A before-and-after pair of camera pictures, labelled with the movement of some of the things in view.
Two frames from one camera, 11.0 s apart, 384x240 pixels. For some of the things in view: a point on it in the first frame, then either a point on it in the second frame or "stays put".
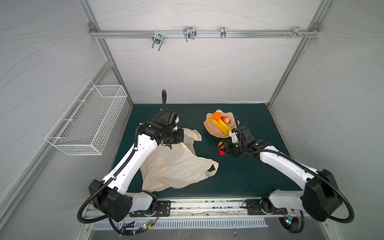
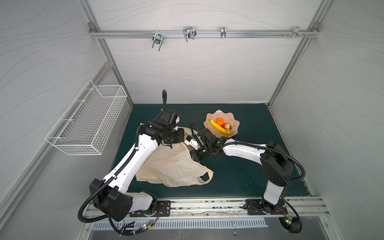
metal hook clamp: x=190 y=32 stays put
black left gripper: x=180 y=137 stays put
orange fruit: x=217 y=115 to x=220 y=121
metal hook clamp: x=223 y=32 stays put
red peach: x=226 y=119 to x=227 y=126
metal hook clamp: x=157 y=38 stays put
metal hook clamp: x=296 y=32 stays put
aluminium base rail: x=209 y=208 stays put
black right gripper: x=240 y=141 to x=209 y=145
